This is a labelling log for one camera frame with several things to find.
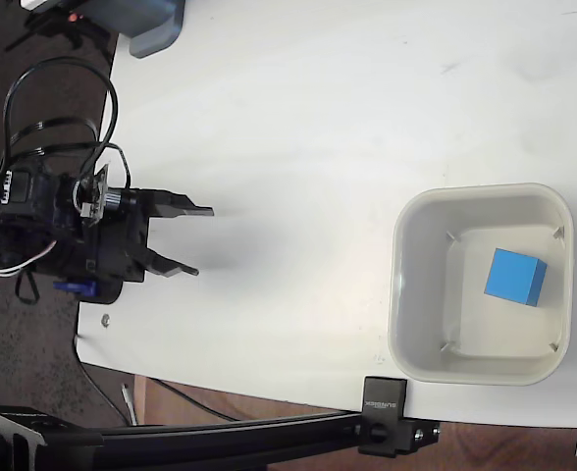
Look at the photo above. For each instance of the black table clamp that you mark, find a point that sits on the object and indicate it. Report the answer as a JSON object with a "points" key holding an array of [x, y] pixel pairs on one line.
{"points": [[384, 417]]}

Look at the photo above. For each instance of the black base plate, blue clamps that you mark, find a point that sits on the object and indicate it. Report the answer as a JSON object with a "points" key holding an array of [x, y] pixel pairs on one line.
{"points": [[107, 294]]}

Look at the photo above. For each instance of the blue-gray device base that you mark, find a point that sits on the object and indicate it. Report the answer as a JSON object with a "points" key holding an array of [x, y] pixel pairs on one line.
{"points": [[151, 29]]}

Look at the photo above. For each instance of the blue cube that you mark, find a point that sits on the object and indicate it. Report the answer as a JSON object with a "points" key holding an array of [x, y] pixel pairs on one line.
{"points": [[509, 277]]}

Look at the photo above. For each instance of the camera circuit board with lens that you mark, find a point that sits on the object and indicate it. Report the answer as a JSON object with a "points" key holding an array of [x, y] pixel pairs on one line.
{"points": [[94, 201]]}

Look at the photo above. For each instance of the white square plastic bin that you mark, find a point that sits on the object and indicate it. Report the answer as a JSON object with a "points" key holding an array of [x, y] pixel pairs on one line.
{"points": [[416, 294]]}

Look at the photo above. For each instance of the small metal nut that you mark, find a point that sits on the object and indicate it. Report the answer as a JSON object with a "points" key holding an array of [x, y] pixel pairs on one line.
{"points": [[105, 320]]}

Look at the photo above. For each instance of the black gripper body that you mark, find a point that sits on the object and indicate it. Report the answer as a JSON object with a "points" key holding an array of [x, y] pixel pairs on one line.
{"points": [[117, 240]]}

